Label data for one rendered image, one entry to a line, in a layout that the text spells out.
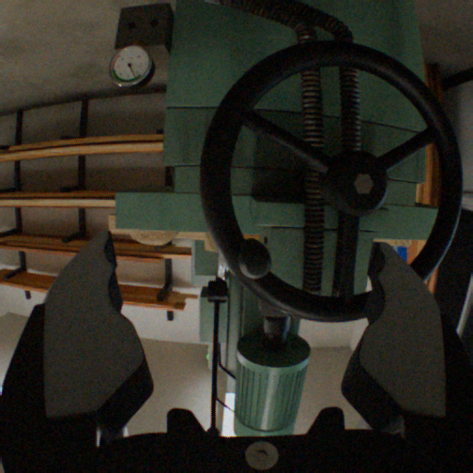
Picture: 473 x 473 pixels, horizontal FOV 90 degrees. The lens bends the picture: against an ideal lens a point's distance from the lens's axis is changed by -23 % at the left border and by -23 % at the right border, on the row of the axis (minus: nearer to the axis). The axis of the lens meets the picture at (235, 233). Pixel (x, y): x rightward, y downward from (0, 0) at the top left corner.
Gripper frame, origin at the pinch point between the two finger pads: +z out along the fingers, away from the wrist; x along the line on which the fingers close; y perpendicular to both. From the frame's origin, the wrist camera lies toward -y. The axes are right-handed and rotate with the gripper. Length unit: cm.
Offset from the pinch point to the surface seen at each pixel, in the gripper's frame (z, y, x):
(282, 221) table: 21.0, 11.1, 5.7
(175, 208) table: 29.9, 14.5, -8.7
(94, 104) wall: 301, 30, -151
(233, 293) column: 53, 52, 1
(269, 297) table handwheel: 10.3, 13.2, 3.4
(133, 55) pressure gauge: 31.5, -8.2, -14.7
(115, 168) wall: 275, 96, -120
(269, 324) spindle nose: 34, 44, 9
